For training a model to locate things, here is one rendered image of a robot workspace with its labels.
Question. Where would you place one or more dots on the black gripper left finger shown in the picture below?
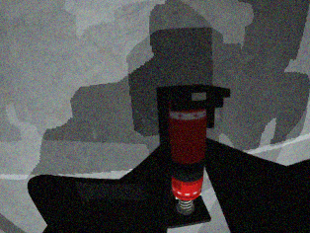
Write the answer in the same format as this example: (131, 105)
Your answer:
(138, 202)

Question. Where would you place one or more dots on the red battery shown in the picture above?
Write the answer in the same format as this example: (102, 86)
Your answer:
(187, 136)

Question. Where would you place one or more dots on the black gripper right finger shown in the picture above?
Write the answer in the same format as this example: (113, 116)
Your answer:
(256, 195)

